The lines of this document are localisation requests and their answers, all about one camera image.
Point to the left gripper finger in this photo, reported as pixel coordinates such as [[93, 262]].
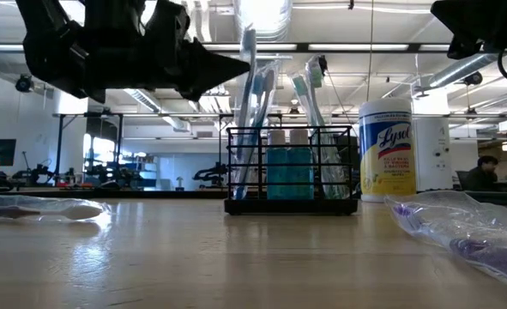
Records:
[[206, 81], [206, 58]]

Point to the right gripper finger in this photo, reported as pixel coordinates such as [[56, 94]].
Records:
[[465, 29], [463, 9]]

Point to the green toothbrush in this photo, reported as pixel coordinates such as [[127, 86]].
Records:
[[300, 86], [316, 73]]

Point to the teal mouthwash bottle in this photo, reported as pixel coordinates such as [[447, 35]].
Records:
[[277, 171], [301, 171]]

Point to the purple toothbrush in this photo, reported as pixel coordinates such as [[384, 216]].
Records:
[[489, 257], [81, 211]]

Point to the black background robot arm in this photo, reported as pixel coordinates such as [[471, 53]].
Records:
[[210, 173]]

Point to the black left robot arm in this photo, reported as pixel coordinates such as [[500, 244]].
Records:
[[51, 51]]

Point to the black ceiling spotlight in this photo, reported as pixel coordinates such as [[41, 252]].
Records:
[[22, 85], [474, 78], [323, 63]]

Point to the white round column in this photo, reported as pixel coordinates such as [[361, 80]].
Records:
[[433, 150]]

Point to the Lysol wipes canister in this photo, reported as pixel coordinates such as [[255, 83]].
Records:
[[386, 150]]

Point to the person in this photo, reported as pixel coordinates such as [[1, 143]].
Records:
[[482, 178]]

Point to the silver spiral duct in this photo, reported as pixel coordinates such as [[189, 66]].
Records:
[[459, 70]]

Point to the white rectangular duct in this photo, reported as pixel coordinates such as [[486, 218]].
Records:
[[141, 99]]

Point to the black metal stand frame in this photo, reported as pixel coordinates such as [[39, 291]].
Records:
[[59, 146]]

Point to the black ceiling light rail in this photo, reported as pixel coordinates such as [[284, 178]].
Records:
[[356, 47]]

